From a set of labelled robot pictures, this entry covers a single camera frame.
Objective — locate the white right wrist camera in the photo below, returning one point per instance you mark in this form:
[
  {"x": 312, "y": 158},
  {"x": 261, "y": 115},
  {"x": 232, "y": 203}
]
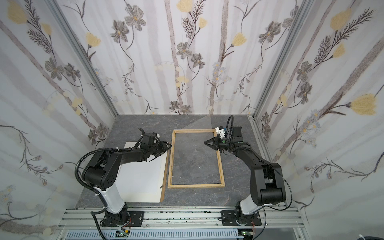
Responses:
[{"x": 221, "y": 132}]

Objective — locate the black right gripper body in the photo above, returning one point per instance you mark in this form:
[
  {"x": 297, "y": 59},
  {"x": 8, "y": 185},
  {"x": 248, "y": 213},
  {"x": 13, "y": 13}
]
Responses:
[{"x": 218, "y": 142}]

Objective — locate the aluminium corner post right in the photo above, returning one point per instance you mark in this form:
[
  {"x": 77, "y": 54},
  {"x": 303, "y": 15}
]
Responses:
[{"x": 283, "y": 55}]

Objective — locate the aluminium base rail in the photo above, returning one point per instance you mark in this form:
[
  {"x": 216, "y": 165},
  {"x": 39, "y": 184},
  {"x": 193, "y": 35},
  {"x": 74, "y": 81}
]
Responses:
[{"x": 278, "y": 223}]

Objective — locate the clear acrylic sheet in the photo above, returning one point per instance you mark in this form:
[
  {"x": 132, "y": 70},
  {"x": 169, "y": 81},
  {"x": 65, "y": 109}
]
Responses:
[{"x": 194, "y": 162}]

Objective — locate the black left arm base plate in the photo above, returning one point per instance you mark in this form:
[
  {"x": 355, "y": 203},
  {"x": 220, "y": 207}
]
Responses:
[{"x": 136, "y": 218}]

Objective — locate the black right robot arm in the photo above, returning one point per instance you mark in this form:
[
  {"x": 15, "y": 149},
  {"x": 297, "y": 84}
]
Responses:
[{"x": 267, "y": 185}]

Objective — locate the aluminium corner post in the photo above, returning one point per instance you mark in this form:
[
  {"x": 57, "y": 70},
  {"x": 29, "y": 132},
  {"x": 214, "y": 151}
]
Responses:
[
  {"x": 80, "y": 52},
  {"x": 283, "y": 55}
]

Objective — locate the aluminium corner post left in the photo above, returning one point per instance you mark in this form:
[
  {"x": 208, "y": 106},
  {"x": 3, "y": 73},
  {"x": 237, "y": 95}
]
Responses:
[{"x": 80, "y": 52}]

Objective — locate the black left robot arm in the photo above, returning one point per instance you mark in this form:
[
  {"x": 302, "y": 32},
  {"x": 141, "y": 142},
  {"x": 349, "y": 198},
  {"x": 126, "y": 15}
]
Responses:
[{"x": 98, "y": 170}]

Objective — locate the brown wooden backing board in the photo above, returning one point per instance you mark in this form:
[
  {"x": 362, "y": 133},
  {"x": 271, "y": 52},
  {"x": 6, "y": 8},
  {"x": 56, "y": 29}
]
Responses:
[{"x": 164, "y": 183}]

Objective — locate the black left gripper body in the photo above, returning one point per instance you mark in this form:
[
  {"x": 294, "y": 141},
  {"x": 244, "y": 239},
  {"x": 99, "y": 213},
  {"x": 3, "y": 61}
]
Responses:
[{"x": 154, "y": 149}]

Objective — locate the white slotted cable duct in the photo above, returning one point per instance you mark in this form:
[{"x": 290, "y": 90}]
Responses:
[{"x": 178, "y": 234}]

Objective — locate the light wooden picture frame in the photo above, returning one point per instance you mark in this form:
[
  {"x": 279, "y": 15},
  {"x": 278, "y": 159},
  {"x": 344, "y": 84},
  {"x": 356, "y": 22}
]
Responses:
[{"x": 171, "y": 163}]

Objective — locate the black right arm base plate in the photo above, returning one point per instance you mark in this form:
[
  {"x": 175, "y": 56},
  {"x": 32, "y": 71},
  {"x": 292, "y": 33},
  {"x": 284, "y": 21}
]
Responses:
[{"x": 237, "y": 219}]

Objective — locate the white photo mat board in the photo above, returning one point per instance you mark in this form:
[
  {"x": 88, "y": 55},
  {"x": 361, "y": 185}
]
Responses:
[{"x": 140, "y": 182}]

